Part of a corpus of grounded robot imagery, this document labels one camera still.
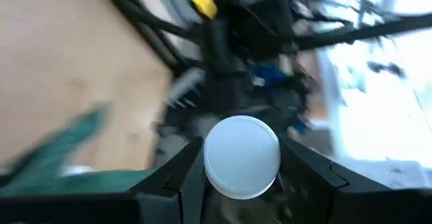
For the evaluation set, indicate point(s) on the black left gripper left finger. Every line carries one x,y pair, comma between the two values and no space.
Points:
162,200

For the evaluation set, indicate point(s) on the dark green cloth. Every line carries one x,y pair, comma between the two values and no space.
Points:
67,149

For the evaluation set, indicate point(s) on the black metal beam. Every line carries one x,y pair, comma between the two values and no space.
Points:
371,31

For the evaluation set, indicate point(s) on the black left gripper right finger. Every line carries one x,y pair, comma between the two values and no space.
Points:
330,197

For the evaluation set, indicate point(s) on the white pill bottle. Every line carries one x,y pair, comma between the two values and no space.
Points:
241,156

